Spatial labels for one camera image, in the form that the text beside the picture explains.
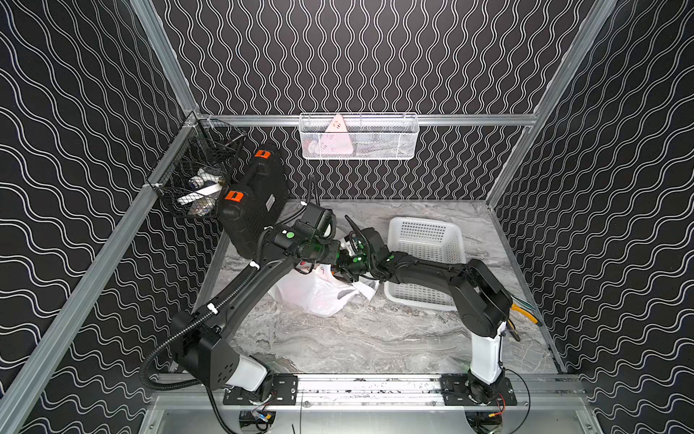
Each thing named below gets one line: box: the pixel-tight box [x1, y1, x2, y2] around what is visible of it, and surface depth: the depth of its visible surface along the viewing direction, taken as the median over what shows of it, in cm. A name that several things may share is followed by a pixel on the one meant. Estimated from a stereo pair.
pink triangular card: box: [319, 113, 354, 155], surface depth 92 cm
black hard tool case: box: [216, 144, 289, 259], surface depth 90 cm
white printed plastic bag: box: [268, 263, 380, 317], surface depth 81 cm
